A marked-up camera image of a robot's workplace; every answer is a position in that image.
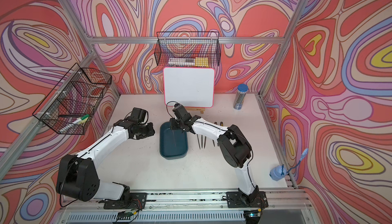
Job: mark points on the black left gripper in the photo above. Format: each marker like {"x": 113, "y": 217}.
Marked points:
{"x": 151, "y": 130}

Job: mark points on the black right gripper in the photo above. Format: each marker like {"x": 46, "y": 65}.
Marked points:
{"x": 172, "y": 123}

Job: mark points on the teal plastic storage box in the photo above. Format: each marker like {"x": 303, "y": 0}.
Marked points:
{"x": 166, "y": 146}

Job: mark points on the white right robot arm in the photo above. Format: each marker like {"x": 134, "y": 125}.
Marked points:
{"x": 235, "y": 148}

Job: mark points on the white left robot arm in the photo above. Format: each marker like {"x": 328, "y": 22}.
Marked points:
{"x": 78, "y": 177}

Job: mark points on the yellow box in basket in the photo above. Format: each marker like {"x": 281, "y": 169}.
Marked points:
{"x": 202, "y": 62}

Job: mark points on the wooden easel stand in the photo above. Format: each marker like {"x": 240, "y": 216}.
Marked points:
{"x": 201, "y": 110}

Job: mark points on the pink framed whiteboard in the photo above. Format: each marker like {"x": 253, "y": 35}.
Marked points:
{"x": 191, "y": 87}

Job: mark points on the green white marker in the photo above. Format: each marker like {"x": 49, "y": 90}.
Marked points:
{"x": 72, "y": 127}

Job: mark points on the clear pencil tube blue label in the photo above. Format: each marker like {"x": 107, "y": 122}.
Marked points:
{"x": 242, "y": 90}

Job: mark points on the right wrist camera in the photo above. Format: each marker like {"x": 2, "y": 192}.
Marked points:
{"x": 180, "y": 112}

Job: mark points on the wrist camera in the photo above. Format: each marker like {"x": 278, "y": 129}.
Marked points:
{"x": 180, "y": 112}
{"x": 139, "y": 116}

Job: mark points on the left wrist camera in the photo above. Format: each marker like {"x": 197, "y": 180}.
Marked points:
{"x": 139, "y": 116}

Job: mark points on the black wire basket left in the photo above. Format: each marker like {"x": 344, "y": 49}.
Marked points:
{"x": 80, "y": 92}

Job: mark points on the black wire basket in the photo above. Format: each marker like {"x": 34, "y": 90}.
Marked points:
{"x": 80, "y": 92}
{"x": 180, "y": 48}

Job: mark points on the black wire basket back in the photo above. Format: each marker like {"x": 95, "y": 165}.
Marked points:
{"x": 180, "y": 48}

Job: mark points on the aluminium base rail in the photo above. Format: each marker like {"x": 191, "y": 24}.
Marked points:
{"x": 280, "y": 205}

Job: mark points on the aluminium frame post left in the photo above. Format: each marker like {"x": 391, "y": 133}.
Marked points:
{"x": 85, "y": 38}

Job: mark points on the aluminium frame post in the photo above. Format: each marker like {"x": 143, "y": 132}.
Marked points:
{"x": 85, "y": 38}
{"x": 299, "y": 10}

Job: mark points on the aluminium frame post right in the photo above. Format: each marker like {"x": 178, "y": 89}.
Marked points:
{"x": 299, "y": 10}

